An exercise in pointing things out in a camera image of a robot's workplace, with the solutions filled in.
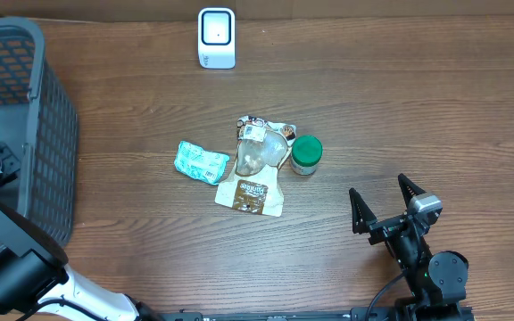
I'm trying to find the brown white snack pouch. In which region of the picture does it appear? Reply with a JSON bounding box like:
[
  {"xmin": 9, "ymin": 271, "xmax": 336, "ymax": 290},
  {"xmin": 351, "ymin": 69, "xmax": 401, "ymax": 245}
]
[{"xmin": 215, "ymin": 115, "xmax": 296, "ymax": 217}]

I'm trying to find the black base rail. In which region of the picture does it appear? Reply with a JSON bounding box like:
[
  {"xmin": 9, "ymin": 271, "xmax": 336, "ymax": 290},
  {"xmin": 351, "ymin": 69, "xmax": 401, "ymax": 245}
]
[{"xmin": 78, "ymin": 307, "xmax": 476, "ymax": 321}]

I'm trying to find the teal tissue pack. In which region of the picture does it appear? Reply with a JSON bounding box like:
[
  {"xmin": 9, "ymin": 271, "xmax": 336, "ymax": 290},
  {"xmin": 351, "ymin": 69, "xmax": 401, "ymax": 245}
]
[{"xmin": 174, "ymin": 141, "xmax": 230, "ymax": 185}]

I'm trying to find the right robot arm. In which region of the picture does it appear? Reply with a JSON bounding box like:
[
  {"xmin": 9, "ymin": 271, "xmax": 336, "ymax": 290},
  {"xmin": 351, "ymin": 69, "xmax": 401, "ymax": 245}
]
[{"xmin": 349, "ymin": 174, "xmax": 475, "ymax": 321}]

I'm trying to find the grey plastic basket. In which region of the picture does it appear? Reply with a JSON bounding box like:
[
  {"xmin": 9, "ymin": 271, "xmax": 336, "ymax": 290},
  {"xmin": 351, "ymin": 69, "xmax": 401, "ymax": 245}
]
[{"xmin": 0, "ymin": 17, "xmax": 79, "ymax": 246}]

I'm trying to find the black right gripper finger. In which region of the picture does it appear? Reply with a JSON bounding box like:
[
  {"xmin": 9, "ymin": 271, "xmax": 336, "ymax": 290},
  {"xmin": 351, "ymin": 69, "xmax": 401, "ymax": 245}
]
[
  {"xmin": 398, "ymin": 173, "xmax": 426, "ymax": 208},
  {"xmin": 349, "ymin": 188, "xmax": 377, "ymax": 234}
]

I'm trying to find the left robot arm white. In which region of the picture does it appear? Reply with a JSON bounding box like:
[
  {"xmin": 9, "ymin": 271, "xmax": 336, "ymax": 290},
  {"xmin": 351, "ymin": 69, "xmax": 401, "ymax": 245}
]
[{"xmin": 0, "ymin": 163, "xmax": 159, "ymax": 321}]

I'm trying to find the green lid jar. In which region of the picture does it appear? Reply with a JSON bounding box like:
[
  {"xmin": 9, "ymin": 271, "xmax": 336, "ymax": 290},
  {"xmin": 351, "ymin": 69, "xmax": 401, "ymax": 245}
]
[{"xmin": 290, "ymin": 136, "xmax": 323, "ymax": 176}]

